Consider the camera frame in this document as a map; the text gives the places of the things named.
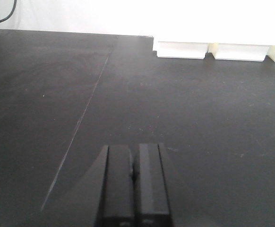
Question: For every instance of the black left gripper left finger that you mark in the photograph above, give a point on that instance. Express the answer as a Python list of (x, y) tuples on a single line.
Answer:
[(114, 187)]

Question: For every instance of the white left storage bin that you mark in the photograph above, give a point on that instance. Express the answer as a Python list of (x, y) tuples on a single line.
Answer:
[(181, 50)]

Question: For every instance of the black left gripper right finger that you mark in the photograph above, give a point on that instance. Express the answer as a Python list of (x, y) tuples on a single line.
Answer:
[(151, 202)]

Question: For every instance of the white middle storage bin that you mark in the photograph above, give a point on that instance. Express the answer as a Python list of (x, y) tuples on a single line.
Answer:
[(238, 52)]

